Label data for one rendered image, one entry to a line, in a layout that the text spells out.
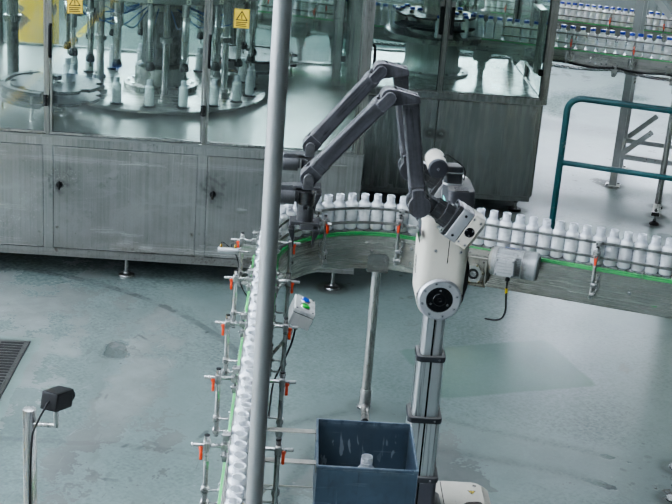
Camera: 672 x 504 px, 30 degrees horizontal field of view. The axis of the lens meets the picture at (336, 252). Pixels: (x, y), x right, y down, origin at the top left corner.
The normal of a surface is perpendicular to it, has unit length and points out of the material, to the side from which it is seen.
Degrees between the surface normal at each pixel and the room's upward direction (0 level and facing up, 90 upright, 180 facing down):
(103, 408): 0
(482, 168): 90
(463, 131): 90
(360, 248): 90
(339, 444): 90
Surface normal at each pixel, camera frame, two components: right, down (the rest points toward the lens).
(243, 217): 0.02, 0.29
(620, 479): 0.07, -0.94
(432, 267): 0.00, 0.51
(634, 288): -0.29, 0.30
